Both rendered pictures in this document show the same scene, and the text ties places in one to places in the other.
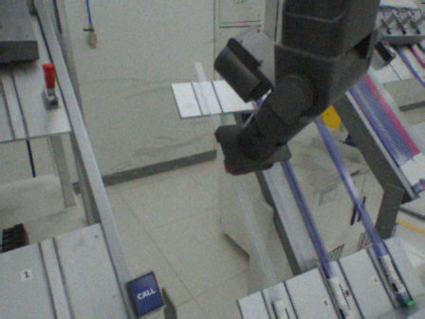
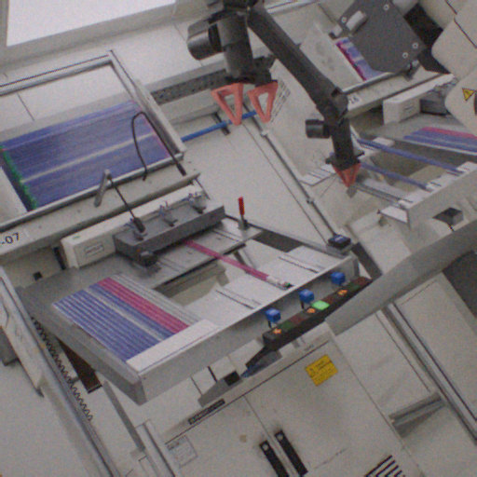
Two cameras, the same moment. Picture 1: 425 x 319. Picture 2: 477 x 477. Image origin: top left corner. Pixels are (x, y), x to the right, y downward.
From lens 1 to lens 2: 173 cm
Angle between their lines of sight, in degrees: 36
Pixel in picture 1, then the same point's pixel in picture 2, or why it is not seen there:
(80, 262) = (302, 255)
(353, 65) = (338, 97)
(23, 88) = (227, 230)
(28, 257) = (279, 261)
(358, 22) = (327, 87)
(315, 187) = not seen: outside the picture
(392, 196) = not seen: outside the picture
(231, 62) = (310, 128)
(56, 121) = (252, 231)
